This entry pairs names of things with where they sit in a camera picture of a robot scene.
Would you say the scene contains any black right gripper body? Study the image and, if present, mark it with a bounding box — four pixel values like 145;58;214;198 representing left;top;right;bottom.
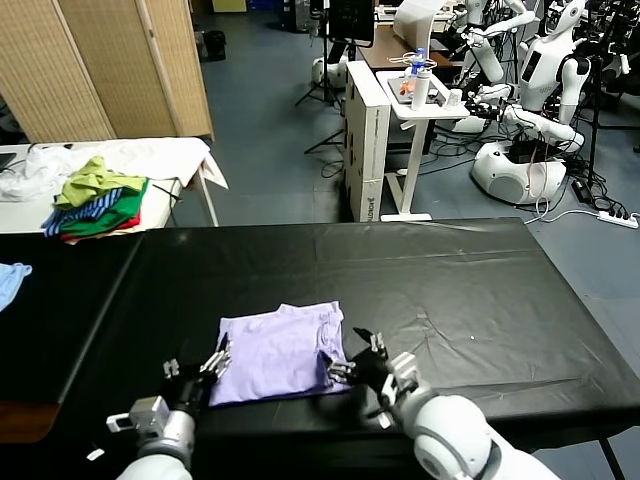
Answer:
349;349;396;396

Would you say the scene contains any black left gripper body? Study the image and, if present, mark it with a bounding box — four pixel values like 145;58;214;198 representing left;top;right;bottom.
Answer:
163;372;215;414

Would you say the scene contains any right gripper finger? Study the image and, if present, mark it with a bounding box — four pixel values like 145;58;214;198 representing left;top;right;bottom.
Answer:
352;328;389;361
319;352;357;385

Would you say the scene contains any lavender T-shirt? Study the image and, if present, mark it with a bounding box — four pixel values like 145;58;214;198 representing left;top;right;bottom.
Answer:
207;299;354;408

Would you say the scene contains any small white robot base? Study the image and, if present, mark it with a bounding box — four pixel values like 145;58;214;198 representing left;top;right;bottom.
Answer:
310;57;349;91

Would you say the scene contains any black vinyl table cover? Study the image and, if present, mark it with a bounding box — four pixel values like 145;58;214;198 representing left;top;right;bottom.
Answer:
54;217;640;449
0;232;146;407

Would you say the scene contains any beige folded garment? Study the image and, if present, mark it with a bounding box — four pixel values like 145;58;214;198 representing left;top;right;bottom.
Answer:
64;222;144;246

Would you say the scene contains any red folded garment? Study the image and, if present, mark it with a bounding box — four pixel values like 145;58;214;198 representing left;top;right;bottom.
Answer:
60;209;142;242

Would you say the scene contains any green folded garment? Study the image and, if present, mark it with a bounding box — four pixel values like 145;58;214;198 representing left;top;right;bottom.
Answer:
59;178;150;236

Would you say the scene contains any blue striped garment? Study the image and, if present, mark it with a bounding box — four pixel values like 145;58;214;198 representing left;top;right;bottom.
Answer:
40;188;124;239

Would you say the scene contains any light blue garment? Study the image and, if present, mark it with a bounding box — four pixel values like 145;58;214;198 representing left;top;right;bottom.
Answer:
0;262;34;314

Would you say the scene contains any white height-adjustable desk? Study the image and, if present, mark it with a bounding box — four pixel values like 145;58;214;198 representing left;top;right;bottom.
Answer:
374;69;471;223

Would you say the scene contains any tall white cardboard box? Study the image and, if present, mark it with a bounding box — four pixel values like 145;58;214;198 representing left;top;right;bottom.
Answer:
343;60;392;223

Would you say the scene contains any yellow-green crumpled garment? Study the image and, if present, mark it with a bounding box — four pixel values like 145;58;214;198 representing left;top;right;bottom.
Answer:
53;155;146;209

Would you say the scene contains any white cloth-covered side table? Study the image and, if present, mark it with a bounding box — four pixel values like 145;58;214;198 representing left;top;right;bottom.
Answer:
0;137;230;235

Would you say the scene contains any white wheeled robot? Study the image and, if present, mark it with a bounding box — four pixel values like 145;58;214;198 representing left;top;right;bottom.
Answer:
468;82;586;204

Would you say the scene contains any white crumpled cloth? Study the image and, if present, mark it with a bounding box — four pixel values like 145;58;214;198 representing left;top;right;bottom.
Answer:
0;144;72;202

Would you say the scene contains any silver laptop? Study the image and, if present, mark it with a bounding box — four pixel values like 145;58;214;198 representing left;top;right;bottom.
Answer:
387;77;451;105

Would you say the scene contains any white tumbler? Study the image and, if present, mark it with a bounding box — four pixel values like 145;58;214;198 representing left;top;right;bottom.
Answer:
410;69;432;110

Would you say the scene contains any black power adapter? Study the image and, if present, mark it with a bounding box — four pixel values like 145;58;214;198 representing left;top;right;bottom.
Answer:
572;179;597;204

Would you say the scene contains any white power strip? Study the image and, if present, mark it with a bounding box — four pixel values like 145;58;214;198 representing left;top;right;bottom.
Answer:
597;209;640;228

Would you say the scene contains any black tripod stand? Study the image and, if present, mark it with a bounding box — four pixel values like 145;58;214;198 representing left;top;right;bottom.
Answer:
294;0;347;109

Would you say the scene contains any clear bottle blue cap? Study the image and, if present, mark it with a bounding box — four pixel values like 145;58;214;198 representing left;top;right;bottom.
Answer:
408;47;428;81

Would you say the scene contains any brown wooden desk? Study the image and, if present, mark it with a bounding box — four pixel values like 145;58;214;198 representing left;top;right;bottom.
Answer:
357;24;464;70

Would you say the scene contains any black pole stand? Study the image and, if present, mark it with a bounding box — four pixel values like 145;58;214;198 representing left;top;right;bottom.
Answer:
585;54;605;187

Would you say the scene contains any white humanoid robot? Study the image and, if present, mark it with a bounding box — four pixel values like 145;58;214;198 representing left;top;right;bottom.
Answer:
452;0;536;87
517;0;592;126

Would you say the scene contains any wicker folding screen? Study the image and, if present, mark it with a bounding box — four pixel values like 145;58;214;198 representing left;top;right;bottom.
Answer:
0;0;216;144

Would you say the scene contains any black trash bin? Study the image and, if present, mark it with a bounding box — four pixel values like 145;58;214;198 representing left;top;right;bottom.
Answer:
202;30;228;64

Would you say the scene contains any white curved machine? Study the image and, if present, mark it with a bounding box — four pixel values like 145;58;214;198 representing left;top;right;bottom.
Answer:
392;0;442;44

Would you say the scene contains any black monitor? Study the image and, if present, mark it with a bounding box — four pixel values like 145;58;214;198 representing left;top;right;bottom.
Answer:
327;0;376;49

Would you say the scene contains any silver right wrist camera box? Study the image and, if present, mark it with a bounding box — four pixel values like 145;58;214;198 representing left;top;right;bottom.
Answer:
379;352;421;409

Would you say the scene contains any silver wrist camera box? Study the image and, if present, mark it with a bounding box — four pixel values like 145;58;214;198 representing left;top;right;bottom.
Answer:
379;352;421;409
106;394;172;434

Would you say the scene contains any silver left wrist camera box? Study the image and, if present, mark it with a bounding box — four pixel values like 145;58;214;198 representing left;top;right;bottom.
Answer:
106;394;172;434

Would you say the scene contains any black cable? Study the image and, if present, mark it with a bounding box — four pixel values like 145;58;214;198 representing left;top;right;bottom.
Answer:
148;177;184;202

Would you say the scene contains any white power cable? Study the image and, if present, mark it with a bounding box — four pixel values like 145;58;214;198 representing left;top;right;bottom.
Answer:
522;198;601;224

